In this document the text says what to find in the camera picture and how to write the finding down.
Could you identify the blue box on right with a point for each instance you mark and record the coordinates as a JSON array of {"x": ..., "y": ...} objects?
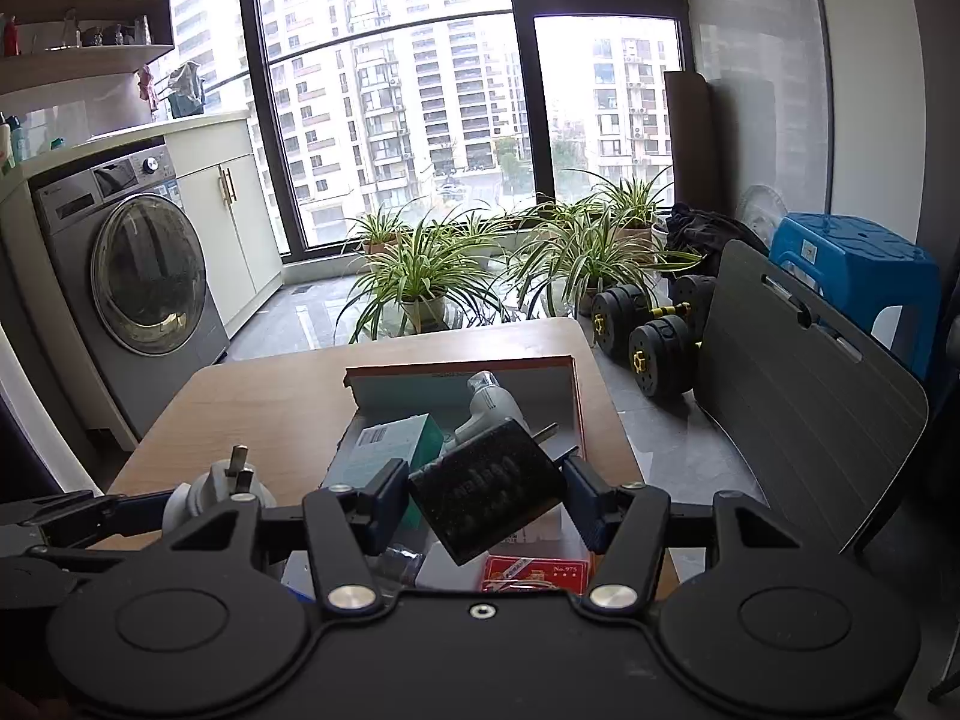
[{"x": 847, "y": 255}]

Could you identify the black dumbbell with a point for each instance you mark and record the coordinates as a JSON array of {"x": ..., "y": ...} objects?
[
  {"x": 619, "y": 322},
  {"x": 664, "y": 356}
]

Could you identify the spider plant in terracotta pot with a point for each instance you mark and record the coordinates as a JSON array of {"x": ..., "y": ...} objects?
[{"x": 379, "y": 236}]

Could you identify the white carton box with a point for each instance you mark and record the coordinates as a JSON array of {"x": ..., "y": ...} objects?
[{"x": 450, "y": 570}]

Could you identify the orange white cardboard box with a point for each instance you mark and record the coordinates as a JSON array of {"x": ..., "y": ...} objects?
[{"x": 420, "y": 394}]

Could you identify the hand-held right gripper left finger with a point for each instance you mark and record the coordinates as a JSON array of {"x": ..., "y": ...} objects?
[{"x": 390, "y": 502}]

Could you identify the pink hanging cloth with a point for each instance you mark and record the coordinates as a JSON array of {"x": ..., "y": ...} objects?
[{"x": 147, "y": 90}]

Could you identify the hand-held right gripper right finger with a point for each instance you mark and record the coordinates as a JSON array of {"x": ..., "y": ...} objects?
[{"x": 585, "y": 502}]

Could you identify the cream cabinet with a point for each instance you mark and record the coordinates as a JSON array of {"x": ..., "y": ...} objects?
[{"x": 255, "y": 240}]

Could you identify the white detergent bottle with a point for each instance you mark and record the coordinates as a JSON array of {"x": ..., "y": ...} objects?
[{"x": 6, "y": 142}]

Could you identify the black bag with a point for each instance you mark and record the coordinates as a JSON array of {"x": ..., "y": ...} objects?
[{"x": 712, "y": 236}]

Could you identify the black window frame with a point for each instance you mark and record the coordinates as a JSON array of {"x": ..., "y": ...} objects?
[{"x": 521, "y": 90}]

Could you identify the glass bottle with grey cap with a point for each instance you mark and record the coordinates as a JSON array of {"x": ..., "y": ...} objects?
[{"x": 397, "y": 566}]

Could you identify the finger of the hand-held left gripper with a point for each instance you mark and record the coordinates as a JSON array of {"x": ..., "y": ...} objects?
[
  {"x": 139, "y": 510},
  {"x": 52, "y": 510}
]

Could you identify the red card box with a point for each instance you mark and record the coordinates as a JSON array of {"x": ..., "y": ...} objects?
[{"x": 536, "y": 574}]

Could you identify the wooden wall shelf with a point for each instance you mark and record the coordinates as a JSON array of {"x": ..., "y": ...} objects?
[{"x": 90, "y": 60}]

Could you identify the grey washing machine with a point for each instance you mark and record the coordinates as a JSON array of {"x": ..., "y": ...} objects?
[{"x": 82, "y": 255}]

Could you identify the grey hanging cloth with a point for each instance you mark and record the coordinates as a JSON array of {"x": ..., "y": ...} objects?
[{"x": 187, "y": 94}]

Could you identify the white electric fan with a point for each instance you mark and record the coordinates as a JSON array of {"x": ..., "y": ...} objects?
[{"x": 761, "y": 214}]

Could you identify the red bottle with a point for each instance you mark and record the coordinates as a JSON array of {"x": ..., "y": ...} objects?
[{"x": 10, "y": 37}]

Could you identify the teal bottle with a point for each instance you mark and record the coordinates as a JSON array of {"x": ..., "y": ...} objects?
[{"x": 22, "y": 144}]

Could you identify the large spider plant in pot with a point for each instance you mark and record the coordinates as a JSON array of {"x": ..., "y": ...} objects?
[{"x": 420, "y": 300}]

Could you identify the teal bandage box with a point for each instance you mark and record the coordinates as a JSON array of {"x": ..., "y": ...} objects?
[{"x": 390, "y": 442}]

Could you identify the white security camera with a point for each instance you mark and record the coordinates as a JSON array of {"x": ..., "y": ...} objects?
[
  {"x": 214, "y": 491},
  {"x": 487, "y": 409}
]

